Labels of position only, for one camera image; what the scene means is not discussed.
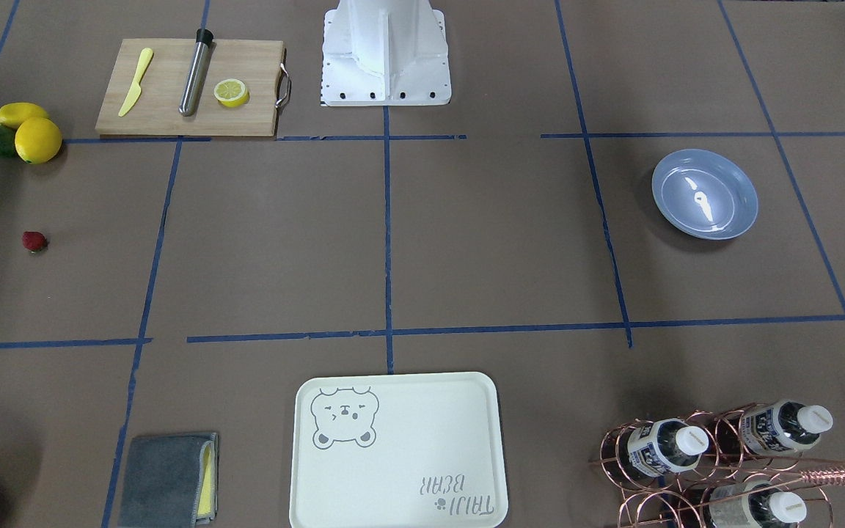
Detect blue round plate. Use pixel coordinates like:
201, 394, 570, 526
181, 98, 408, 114
651, 148, 760, 241

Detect red strawberry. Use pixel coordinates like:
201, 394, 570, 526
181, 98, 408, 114
21, 231, 49, 254

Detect cream bear tray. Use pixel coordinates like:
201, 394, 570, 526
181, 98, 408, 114
289, 372, 509, 527

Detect half lemon slice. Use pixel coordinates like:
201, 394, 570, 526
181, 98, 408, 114
213, 79, 249, 108

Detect steel cylinder rod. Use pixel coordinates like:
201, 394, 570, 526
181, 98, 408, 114
178, 28, 214, 117

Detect tea bottle middle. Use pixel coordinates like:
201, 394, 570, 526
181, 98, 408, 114
601, 418, 711, 484

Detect tea bottle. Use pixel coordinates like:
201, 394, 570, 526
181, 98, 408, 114
601, 418, 711, 484
737, 399, 834, 457
678, 479, 808, 527

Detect wooden cutting board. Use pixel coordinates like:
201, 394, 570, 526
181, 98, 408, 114
95, 38, 286, 138

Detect grey folded cloth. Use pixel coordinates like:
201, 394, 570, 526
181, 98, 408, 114
117, 431, 220, 527

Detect yellow plastic knife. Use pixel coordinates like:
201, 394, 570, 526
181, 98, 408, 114
117, 48, 154, 117

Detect large yellow lemon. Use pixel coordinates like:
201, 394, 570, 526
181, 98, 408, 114
15, 117, 63, 164

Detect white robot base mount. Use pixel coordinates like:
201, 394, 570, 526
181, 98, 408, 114
320, 1, 453, 107

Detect copper wire bottle rack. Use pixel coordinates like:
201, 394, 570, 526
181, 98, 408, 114
589, 403, 845, 527

